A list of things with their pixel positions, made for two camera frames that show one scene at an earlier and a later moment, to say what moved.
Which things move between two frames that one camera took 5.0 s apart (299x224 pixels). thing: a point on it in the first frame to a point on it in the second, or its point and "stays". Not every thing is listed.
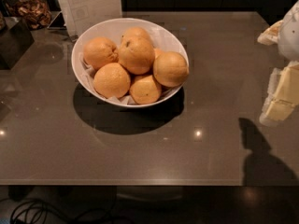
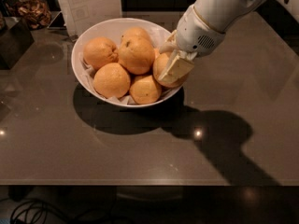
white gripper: [290, 35] to [195, 32]
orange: [171, 69] stays
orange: [144, 90] stays
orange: [99, 51] stays
